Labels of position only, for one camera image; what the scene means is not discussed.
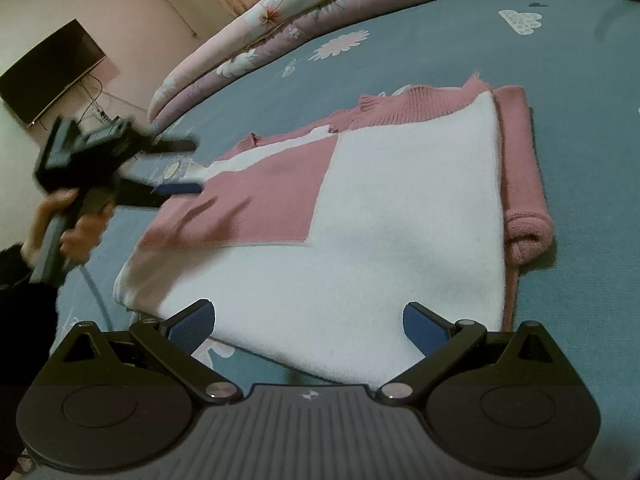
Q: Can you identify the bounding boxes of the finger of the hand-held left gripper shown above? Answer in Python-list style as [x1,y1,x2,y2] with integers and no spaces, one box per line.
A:
[116,180,203,209]
[145,136,197,156]

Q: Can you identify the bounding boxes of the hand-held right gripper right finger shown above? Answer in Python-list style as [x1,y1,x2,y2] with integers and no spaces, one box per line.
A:
[376,302,576,406]

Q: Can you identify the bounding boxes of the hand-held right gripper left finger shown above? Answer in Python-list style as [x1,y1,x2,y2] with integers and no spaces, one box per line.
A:
[47,299,243,405]

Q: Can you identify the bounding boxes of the pink and white knit sweater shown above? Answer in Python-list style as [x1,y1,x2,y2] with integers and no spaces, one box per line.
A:
[114,74,556,386]

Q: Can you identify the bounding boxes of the person's left forearm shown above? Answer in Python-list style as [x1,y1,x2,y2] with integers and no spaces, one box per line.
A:
[0,242,63,401]

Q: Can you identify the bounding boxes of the person's left hand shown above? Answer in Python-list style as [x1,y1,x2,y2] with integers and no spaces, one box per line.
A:
[22,189,115,267]

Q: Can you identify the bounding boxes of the folded floral quilt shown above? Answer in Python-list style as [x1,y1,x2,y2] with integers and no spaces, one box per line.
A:
[147,0,586,133]

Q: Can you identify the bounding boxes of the bed with teal printed sheet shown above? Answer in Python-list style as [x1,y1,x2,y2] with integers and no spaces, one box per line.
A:
[47,0,640,466]

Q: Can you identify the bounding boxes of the dark wall power cables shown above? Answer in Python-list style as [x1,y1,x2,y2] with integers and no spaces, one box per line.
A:
[75,72,126,123]

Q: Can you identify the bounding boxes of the wall-mounted television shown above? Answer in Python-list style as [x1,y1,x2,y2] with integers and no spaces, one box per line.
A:
[0,19,107,126]

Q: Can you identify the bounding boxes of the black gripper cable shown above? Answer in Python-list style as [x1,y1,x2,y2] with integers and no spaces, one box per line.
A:
[75,264,115,332]

